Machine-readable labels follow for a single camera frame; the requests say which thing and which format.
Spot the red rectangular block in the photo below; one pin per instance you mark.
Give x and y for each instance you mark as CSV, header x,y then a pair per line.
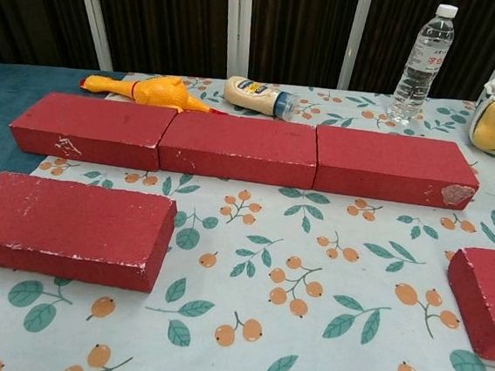
x,y
64,220
238,145
491,296

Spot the mayonnaise squeeze bottle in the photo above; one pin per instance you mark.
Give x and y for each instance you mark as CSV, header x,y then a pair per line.
x,y
248,91

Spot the floral fruit print tablecloth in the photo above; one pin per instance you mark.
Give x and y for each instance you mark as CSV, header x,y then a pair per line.
x,y
264,283

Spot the yellow rubber chicken toy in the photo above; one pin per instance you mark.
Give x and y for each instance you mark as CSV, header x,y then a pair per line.
x,y
160,91

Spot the red block with chipped corner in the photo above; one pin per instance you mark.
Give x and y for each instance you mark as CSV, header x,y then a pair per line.
x,y
390,160

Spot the red block with white scratches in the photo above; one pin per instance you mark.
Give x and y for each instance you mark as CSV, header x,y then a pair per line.
x,y
91,122

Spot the dark pleated curtain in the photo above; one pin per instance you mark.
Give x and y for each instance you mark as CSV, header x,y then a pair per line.
x,y
167,20

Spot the clear plastic water bottle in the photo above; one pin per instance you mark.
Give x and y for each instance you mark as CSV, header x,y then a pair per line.
x,y
416,70

